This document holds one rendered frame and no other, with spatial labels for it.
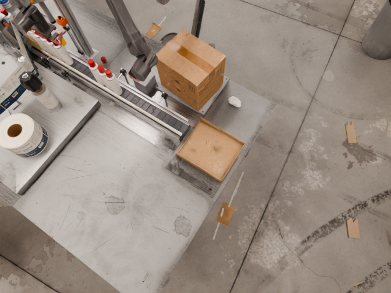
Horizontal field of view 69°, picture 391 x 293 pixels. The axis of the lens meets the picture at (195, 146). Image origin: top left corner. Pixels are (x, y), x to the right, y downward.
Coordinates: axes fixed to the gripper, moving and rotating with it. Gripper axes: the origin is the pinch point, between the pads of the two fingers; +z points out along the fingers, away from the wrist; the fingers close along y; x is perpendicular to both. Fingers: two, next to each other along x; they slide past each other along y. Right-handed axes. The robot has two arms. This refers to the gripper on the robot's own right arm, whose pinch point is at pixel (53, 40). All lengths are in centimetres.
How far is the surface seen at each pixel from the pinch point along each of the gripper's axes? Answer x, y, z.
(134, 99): 3, 38, 33
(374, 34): 188, 167, 102
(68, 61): 5.4, -10.9, 28.8
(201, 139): -1, 84, 38
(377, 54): 182, 180, 118
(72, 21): 20.8, -8.4, 9.6
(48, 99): -23.8, 1.8, 20.4
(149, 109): 1, 50, 33
